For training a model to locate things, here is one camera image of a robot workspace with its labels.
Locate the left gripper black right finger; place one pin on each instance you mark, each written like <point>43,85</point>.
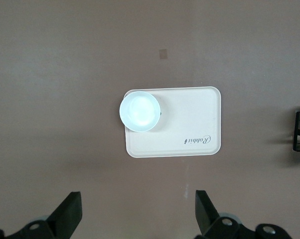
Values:
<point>209,224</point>

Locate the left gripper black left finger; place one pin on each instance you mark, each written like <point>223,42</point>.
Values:
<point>62,221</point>

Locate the beige rectangular tray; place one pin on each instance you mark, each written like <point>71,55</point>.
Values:
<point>190,119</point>

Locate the white bowl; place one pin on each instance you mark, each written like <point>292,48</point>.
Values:
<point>140,112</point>

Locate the brown tape patch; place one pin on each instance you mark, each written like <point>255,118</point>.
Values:
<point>163,54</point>

